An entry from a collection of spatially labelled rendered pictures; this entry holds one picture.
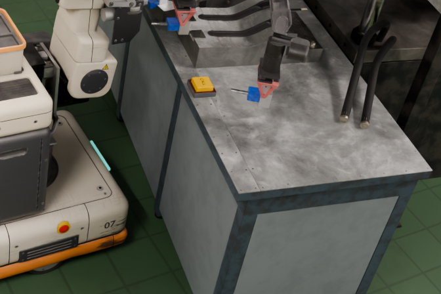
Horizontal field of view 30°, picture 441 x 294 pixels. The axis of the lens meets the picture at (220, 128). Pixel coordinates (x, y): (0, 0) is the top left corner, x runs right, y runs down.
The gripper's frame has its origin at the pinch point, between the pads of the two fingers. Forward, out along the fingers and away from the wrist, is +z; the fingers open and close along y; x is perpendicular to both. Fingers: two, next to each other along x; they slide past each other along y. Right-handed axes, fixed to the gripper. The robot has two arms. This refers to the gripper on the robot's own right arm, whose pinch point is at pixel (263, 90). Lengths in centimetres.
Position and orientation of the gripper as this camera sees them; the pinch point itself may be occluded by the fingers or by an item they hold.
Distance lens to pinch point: 263.9
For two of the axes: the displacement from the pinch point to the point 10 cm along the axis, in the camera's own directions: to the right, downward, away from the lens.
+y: 0.5, -6.2, 7.8
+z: -1.9, 7.6, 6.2
